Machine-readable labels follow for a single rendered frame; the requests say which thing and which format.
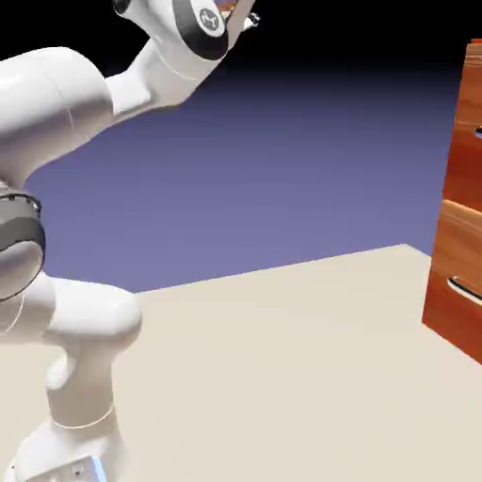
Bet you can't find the brown wooden cabinet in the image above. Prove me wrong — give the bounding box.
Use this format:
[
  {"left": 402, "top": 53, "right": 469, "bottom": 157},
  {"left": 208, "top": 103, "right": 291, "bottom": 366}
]
[{"left": 421, "top": 37, "right": 482, "bottom": 367}]

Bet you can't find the drawer front with long handle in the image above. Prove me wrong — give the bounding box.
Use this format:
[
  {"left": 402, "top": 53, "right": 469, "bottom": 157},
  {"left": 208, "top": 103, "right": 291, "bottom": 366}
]
[{"left": 421, "top": 199, "right": 482, "bottom": 367}]

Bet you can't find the long dark metal handle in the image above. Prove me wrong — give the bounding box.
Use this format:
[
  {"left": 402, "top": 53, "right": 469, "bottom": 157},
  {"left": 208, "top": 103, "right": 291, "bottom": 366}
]
[{"left": 446, "top": 275, "right": 482, "bottom": 307}]

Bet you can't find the drawer front with small handle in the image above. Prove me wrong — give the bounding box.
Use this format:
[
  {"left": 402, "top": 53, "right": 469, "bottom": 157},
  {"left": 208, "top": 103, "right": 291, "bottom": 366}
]
[{"left": 442, "top": 39, "right": 482, "bottom": 217}]

